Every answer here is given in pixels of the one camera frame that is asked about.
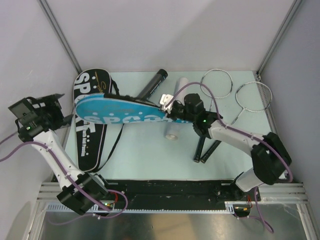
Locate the white racket black grip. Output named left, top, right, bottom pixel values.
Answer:
left=193, top=68, right=233, bottom=163

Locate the grey aluminium frame post right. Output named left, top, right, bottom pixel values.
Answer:
left=255, top=0, right=305, bottom=81

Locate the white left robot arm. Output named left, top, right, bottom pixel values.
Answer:
left=8, top=93, right=111, bottom=215

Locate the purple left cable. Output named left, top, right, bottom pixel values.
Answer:
left=0, top=131, right=129, bottom=227

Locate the black shuttlecock tube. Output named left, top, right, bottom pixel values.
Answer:
left=137, top=69, right=168, bottom=100

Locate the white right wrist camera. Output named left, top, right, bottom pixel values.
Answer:
left=159, top=94, right=174, bottom=114

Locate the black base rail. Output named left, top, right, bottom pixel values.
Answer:
left=87, top=178, right=261, bottom=211

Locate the grey aluminium frame post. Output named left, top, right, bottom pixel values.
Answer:
left=255, top=0, right=305, bottom=81
left=37, top=0, right=83, bottom=74

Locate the black sport racket cover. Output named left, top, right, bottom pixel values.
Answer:
left=73, top=68, right=120, bottom=173

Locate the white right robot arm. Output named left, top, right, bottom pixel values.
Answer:
left=160, top=93, right=293, bottom=201

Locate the blue sport racket cover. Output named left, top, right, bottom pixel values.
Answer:
left=75, top=93, right=188, bottom=125

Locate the white shuttlecock tube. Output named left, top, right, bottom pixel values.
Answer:
left=164, top=77, right=189, bottom=141

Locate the grey aluminium frame post left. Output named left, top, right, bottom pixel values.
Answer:
left=37, top=0, right=83, bottom=74

